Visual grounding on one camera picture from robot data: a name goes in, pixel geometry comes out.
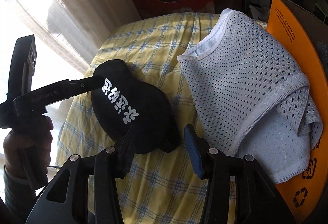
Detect black sock white lettering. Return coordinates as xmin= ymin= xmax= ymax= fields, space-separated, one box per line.
xmin=91 ymin=59 xmax=181 ymax=154

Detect grey left sleeve forearm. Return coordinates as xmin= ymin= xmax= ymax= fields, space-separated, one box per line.
xmin=3 ymin=166 xmax=37 ymax=223

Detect person's left hand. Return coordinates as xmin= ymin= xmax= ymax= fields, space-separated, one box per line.
xmin=3 ymin=116 xmax=53 ymax=179

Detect orange cardboard box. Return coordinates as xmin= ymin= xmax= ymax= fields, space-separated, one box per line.
xmin=266 ymin=0 xmax=328 ymax=223

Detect yellow plaid bed sheet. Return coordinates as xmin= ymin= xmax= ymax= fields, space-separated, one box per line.
xmin=56 ymin=13 xmax=219 ymax=223

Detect white mesh vest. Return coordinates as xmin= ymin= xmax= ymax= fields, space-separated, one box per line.
xmin=177 ymin=8 xmax=323 ymax=183

